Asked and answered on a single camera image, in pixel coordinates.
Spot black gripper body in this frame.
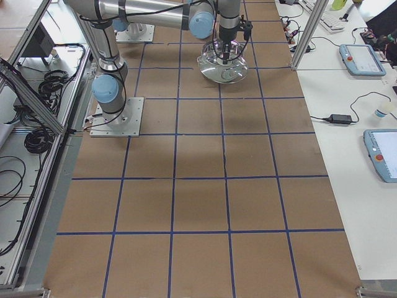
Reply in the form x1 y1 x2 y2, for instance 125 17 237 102
218 18 239 43

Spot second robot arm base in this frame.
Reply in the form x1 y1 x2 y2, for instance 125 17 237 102
112 19 146 38

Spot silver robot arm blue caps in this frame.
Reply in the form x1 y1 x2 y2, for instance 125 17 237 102
69 1 245 115

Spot white keyboard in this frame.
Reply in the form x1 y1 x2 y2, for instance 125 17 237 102
299 0 345 34

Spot green bottle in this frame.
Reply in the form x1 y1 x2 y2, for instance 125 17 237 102
331 0 347 11

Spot black power adapter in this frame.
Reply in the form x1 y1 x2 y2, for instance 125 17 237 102
323 114 354 125

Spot upper blue teach pendant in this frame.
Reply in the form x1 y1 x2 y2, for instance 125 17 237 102
339 44 386 76

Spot blue teach pendant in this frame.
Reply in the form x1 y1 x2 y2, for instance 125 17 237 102
339 44 386 76
363 129 396 183

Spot white paper cup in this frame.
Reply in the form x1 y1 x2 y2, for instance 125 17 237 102
375 102 395 119

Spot lower blue teach pendant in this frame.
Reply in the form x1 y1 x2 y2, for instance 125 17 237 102
363 129 396 183

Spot aluminium diagonal strut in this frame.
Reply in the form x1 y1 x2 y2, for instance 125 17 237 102
1 58 65 135

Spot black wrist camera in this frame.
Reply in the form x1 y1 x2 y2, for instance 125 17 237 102
240 19 253 42

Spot aluminium frame post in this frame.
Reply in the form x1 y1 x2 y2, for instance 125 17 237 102
290 0 328 70

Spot coiled black cables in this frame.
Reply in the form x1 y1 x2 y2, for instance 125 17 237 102
38 70 75 103

